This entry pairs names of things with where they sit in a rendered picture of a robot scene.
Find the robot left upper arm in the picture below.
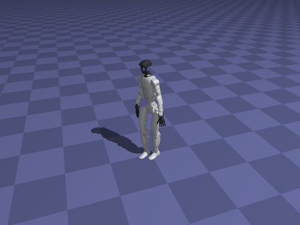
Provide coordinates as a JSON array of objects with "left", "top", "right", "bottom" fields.
[{"left": 150, "top": 78, "right": 162, "bottom": 101}]

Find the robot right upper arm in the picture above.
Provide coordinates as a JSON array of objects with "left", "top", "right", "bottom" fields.
[{"left": 137, "top": 75, "right": 143, "bottom": 95}]

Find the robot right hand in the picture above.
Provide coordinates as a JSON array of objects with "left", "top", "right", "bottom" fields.
[{"left": 135, "top": 104, "right": 139, "bottom": 118}]

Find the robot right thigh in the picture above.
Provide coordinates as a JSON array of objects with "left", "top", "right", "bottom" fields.
[{"left": 139, "top": 105, "right": 149, "bottom": 135}]

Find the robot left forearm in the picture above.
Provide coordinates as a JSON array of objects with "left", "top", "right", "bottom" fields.
[{"left": 157, "top": 96, "right": 163, "bottom": 117}]

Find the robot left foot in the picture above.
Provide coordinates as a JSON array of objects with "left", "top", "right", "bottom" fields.
[{"left": 148, "top": 150, "right": 160, "bottom": 160}]

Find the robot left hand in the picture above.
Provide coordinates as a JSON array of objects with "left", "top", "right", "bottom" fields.
[{"left": 157, "top": 113, "right": 166, "bottom": 127}]

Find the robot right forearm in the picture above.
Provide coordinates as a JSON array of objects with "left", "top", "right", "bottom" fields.
[{"left": 135, "top": 92, "right": 143, "bottom": 107}]

